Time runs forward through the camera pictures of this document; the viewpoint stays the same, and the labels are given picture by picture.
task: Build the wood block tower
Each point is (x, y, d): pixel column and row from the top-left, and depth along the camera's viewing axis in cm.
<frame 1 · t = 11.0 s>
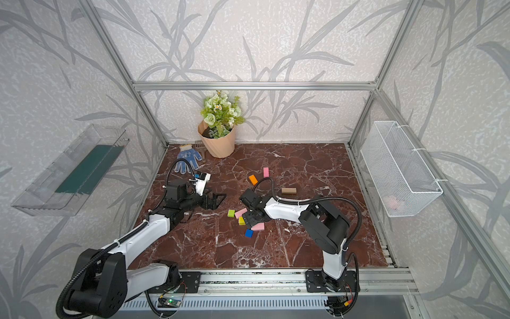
left hand: (219, 186, 85), fingers open
right hand: (254, 211, 92), fingers open
beige flower pot: (222, 147, 107), point 10 cm above the table
green white artificial flowers: (220, 114, 100), point 27 cm above the table
blue work glove: (186, 153, 118), on the table
small pink wood block: (265, 172, 108), on the table
green wood block: (230, 213, 93), on the table
yellow wood block: (241, 221, 88), point 4 cm above the table
blue wood block: (249, 233, 86), point 2 cm above the table

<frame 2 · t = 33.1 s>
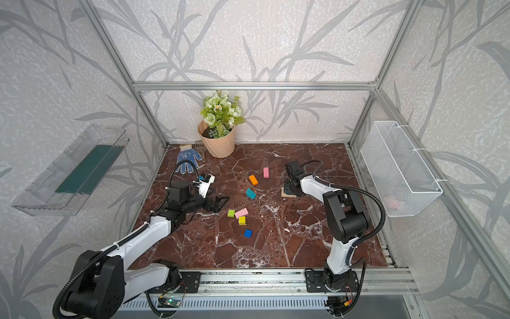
left hand: (223, 188, 84), fingers open
right hand: (291, 182, 99), fingers open
teal triangular wood block: (250, 193, 99), point 2 cm above the table
the other named things where they were.

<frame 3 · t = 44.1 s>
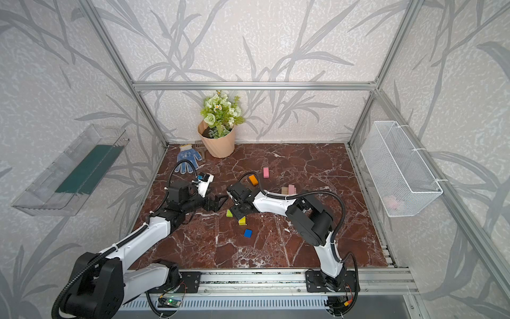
left hand: (222, 187, 84), fingers open
right hand: (238, 204, 93), fingers open
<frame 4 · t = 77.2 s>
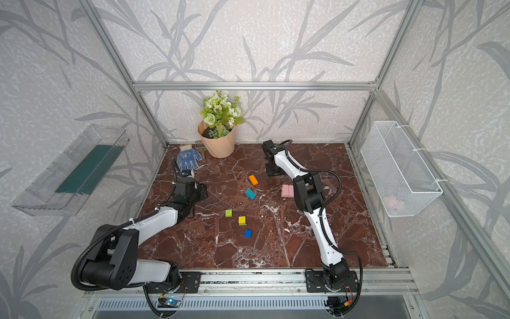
left hand: (204, 180, 93), fingers open
right hand: (274, 167, 107), fingers open
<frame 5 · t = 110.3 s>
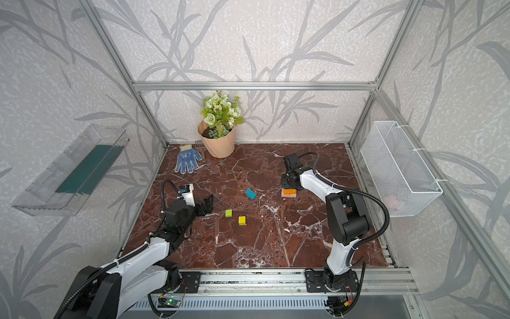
left hand: (206, 189, 87), fingers open
right hand: (288, 176, 97), fingers open
orange wood block: (288, 191, 101), on the table
